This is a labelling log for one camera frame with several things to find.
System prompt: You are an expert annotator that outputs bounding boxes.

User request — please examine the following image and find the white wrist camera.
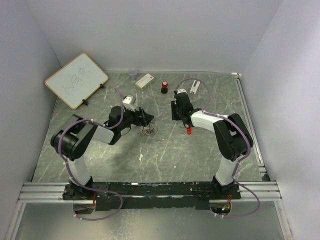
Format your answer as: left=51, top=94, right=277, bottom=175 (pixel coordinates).
left=173, top=88, right=187, bottom=95
left=122, top=95, right=136, bottom=112

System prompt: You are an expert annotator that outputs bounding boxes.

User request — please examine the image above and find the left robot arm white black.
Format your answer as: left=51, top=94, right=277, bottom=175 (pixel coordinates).
left=50, top=106, right=154, bottom=200

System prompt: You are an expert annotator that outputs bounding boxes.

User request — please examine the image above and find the large metal keyring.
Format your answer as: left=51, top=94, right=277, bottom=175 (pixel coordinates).
left=146, top=122, right=159, bottom=134

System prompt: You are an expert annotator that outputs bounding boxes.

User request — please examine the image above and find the aluminium frame rail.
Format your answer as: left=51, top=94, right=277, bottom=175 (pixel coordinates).
left=17, top=71, right=282, bottom=203

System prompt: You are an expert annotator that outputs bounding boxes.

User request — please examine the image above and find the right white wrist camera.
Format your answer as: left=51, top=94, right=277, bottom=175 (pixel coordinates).
left=173, top=88, right=187, bottom=95

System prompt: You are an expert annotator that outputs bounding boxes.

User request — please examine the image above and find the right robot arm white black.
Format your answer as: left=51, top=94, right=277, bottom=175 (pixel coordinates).
left=171, top=89, right=254, bottom=199

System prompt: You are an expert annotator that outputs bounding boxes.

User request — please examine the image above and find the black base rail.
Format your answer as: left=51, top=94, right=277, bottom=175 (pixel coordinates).
left=62, top=181, right=241, bottom=211

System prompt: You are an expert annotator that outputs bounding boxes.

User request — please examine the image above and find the red black stamp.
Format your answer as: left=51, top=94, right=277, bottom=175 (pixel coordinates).
left=161, top=81, right=168, bottom=94

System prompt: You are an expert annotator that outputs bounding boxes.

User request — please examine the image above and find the small whiteboard yellow frame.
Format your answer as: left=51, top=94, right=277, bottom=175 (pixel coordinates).
left=44, top=52, right=109, bottom=109

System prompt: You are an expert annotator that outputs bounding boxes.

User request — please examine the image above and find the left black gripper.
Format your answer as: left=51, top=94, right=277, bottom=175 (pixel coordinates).
left=118, top=105, right=154, bottom=131

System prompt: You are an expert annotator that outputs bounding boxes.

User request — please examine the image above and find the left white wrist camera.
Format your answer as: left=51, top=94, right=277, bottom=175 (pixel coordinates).
left=122, top=95, right=136, bottom=112

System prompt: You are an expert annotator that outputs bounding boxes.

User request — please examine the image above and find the white clip tool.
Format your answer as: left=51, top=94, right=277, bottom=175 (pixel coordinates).
left=189, top=80, right=201, bottom=95

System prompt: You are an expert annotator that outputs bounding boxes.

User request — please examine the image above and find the clear cup of paperclips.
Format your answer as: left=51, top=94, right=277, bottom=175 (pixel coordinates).
left=127, top=68, right=138, bottom=81

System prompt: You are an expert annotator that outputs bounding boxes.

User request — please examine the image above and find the white green staples box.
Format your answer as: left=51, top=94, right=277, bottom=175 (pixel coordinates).
left=135, top=73, right=154, bottom=91

